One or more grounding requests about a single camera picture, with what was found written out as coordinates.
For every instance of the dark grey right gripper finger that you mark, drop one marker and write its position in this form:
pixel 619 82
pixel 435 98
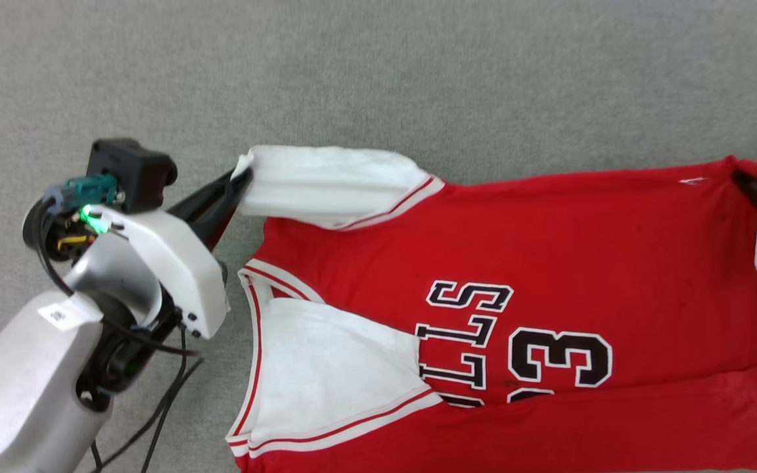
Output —
pixel 756 187

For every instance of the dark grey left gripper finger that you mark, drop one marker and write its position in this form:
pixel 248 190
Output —
pixel 221 223
pixel 211 194

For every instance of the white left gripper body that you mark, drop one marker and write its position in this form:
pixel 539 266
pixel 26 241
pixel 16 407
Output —
pixel 181 269

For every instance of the red white basketball jersey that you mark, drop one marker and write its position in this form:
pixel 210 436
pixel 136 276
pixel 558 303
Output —
pixel 549 249

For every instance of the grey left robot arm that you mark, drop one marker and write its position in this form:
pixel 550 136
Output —
pixel 17 394

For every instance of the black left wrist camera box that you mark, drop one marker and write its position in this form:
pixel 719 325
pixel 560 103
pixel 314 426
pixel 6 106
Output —
pixel 132 171

